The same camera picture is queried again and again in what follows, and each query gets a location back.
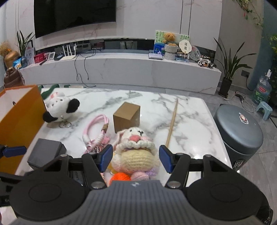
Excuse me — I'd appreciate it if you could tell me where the brown water bottle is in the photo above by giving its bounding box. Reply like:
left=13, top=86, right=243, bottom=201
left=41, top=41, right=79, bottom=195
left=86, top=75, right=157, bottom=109
left=4, top=67, right=25, bottom=89

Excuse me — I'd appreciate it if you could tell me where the green white tote bag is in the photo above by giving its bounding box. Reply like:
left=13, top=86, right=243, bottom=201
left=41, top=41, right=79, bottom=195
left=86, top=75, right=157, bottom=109
left=38, top=84, right=60, bottom=100

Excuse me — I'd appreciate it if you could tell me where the orange crochet tangerine charm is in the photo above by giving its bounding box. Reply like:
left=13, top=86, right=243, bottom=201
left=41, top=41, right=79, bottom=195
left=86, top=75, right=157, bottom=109
left=109, top=173, right=131, bottom=185

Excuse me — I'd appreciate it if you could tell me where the pink rope lanyard keychain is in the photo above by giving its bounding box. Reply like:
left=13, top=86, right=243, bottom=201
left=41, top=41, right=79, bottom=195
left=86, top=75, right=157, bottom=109
left=82, top=114, right=110, bottom=154

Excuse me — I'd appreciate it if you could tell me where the wooden chopstick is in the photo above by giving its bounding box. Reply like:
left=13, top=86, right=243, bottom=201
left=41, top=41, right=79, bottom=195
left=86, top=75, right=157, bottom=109
left=165, top=98, right=178, bottom=148

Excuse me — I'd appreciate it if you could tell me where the brown cardboard box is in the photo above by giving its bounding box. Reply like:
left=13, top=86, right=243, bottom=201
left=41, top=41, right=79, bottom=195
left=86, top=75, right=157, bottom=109
left=113, top=102, right=140, bottom=133

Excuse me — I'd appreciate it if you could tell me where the black cable on cabinet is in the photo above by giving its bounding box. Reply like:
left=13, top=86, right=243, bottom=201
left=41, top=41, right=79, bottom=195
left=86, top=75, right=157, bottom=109
left=73, top=51, right=98, bottom=88

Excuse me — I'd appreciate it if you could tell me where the small blue plastic stool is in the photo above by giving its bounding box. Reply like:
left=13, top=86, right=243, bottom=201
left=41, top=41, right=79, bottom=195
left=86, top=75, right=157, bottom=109
left=255, top=101, right=273, bottom=121

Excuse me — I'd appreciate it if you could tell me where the orange white storage box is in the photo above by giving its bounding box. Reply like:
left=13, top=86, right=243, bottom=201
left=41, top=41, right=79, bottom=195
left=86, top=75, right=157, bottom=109
left=1, top=85, right=46, bottom=174

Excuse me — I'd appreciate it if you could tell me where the brown teddy bear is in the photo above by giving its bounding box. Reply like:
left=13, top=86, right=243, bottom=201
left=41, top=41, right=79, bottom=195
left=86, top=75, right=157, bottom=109
left=162, top=32, right=176, bottom=46

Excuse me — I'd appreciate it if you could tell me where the left green leafy plant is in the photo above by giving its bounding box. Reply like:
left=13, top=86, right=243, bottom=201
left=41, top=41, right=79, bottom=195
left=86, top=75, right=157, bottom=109
left=16, top=31, right=35, bottom=57

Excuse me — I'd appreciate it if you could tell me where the grey round stool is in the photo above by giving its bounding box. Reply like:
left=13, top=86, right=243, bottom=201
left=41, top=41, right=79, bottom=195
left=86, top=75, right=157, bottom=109
left=214, top=104, right=263, bottom=171

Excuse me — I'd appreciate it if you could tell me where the black wall television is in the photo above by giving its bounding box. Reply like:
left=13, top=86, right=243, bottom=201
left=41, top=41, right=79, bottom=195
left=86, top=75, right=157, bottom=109
left=33, top=0, right=116, bottom=38

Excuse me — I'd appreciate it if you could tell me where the water jug bottle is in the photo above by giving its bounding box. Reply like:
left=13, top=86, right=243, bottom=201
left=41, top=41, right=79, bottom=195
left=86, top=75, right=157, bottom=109
left=252, top=69, right=272, bottom=105

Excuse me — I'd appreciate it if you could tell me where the white black plush cow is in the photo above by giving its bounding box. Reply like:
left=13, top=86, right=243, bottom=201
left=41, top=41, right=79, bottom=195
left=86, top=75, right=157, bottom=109
left=43, top=92, right=80, bottom=123

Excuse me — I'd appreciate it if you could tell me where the white wifi router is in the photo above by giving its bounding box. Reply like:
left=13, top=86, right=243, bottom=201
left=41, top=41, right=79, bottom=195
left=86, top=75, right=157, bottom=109
left=57, top=44, right=77, bottom=60

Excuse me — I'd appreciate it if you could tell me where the gold vase with dried flowers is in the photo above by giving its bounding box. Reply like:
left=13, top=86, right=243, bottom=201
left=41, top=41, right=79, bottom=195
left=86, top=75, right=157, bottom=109
left=0, top=41, right=19, bottom=68

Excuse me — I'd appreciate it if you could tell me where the potted green plant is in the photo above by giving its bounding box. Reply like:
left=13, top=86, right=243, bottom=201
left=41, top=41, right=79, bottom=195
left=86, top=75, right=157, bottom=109
left=214, top=38, right=256, bottom=97

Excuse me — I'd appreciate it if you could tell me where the dark grey square box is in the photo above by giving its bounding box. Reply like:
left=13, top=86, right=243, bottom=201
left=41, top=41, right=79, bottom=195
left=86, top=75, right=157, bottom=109
left=27, top=138, right=67, bottom=170

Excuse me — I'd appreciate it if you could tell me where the crochet bunny doll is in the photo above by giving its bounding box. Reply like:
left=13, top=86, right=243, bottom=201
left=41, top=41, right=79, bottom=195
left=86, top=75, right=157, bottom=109
left=111, top=127, right=160, bottom=181

